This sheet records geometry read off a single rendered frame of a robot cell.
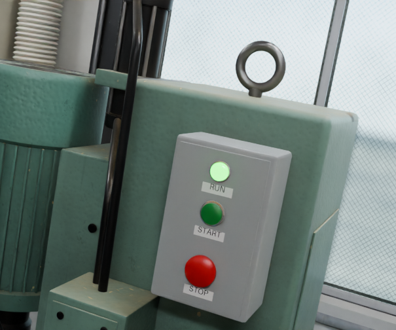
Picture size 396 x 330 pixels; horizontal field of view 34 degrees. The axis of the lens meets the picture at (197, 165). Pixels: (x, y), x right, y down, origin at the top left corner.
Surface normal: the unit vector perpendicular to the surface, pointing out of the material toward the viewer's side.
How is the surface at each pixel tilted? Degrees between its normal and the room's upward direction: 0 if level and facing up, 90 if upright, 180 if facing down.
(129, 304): 0
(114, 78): 90
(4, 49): 90
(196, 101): 90
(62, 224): 90
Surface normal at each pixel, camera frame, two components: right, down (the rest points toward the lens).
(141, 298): 0.18, -0.97
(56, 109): 0.45, 0.22
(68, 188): -0.36, 0.09
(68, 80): 0.58, -0.24
